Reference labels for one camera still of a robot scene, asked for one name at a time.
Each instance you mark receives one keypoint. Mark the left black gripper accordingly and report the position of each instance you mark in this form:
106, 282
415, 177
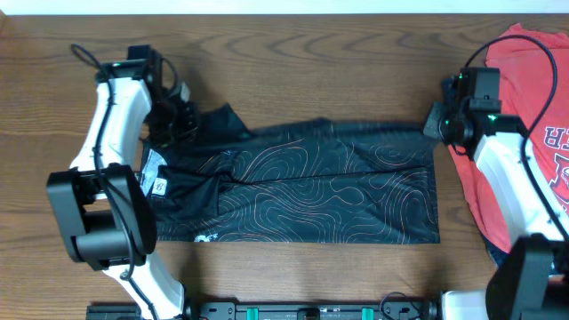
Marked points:
176, 119

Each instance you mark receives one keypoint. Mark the black orange-patterned jersey shirt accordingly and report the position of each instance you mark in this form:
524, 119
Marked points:
320, 181

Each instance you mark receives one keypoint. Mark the red printed t-shirt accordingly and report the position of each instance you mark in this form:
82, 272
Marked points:
525, 85

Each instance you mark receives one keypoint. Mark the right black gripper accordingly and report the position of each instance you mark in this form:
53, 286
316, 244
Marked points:
431, 128

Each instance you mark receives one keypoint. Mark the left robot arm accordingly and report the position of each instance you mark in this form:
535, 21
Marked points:
103, 214

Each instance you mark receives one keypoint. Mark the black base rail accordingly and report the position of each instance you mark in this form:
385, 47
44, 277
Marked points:
393, 306

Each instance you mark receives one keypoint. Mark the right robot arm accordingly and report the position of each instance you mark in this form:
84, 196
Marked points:
531, 282

